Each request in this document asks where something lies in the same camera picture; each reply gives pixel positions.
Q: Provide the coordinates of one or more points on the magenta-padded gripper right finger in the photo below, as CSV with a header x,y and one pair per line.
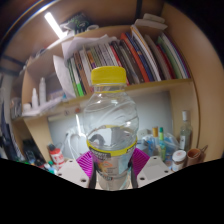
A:
x,y
155,168

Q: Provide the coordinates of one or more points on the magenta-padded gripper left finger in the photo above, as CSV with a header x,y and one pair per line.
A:
x,y
70,171

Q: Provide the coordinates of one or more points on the clear yellow-capped drink bottle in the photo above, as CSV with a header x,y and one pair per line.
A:
x,y
110,140

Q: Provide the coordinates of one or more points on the red and white can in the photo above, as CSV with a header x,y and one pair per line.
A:
x,y
57,156

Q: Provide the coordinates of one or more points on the bottle with green cap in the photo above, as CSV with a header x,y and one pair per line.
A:
x,y
161,143

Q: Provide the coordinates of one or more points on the clear bottle with yellow cap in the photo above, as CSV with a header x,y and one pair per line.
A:
x,y
155,133

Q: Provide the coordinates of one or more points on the clear glass bottle white cap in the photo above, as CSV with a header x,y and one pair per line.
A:
x,y
185,133

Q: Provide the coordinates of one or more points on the wooden shelf unit with books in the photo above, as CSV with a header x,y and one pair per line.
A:
x,y
150,88

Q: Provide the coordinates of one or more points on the white LED light bar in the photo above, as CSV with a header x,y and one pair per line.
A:
x,y
55,25

